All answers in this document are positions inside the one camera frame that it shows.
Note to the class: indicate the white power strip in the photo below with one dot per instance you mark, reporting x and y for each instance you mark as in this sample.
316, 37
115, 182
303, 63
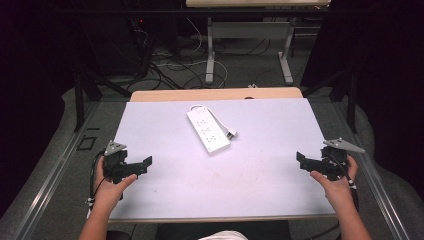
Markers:
208, 130

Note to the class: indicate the aluminium floor rail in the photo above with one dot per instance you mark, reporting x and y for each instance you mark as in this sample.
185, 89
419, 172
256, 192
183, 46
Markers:
373, 180
50, 176

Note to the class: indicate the person's white shirt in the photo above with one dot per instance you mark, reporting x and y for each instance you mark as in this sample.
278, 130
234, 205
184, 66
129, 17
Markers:
224, 236

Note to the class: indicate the person's right hand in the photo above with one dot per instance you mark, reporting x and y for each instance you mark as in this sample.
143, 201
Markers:
338, 193

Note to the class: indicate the person's left hand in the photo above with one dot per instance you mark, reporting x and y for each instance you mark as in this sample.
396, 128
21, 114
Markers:
106, 193

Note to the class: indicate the black horizontal bar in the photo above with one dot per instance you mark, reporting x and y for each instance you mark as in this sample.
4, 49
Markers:
200, 10

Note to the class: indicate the white desk with metal legs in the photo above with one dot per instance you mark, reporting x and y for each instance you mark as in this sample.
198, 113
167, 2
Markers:
250, 30

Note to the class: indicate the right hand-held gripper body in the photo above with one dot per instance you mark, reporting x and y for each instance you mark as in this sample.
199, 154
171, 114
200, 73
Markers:
335, 161

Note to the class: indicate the person's dark trousers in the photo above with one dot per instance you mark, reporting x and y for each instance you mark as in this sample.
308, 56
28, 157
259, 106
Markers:
223, 228

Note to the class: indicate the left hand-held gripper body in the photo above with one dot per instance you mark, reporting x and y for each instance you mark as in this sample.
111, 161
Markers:
115, 163

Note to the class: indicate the dark curtain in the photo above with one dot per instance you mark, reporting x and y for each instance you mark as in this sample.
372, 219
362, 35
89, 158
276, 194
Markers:
386, 76
30, 83

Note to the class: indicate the black metal stand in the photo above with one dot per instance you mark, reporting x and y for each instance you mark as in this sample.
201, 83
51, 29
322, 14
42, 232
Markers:
346, 93
83, 96

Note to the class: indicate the black computer tower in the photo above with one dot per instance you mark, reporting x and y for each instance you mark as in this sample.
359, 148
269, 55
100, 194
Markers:
116, 43

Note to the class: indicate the white table sheet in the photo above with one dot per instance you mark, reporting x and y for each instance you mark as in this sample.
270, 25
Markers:
220, 180

